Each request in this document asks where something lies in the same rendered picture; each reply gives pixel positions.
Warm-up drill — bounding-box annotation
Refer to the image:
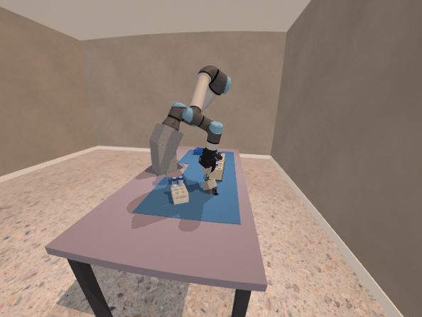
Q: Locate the light blue bench mat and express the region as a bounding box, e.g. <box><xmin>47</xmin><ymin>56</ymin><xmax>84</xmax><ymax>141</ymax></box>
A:
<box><xmin>133</xmin><ymin>149</ymin><xmax>241</xmax><ymax>225</ymax></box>

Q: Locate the beige sloped desk with green button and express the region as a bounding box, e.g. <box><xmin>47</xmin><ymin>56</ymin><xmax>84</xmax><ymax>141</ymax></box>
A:
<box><xmin>201</xmin><ymin>178</ymin><xmax>217</xmax><ymax>195</ymax></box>

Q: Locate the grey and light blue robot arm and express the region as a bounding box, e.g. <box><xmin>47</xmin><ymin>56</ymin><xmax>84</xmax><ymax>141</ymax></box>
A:
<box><xmin>162</xmin><ymin>65</ymin><xmax>232</xmax><ymax>151</ymax></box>

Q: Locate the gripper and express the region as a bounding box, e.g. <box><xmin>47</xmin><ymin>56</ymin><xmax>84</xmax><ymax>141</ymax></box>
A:
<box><xmin>198</xmin><ymin>147</ymin><xmax>217</xmax><ymax>177</ymax></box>

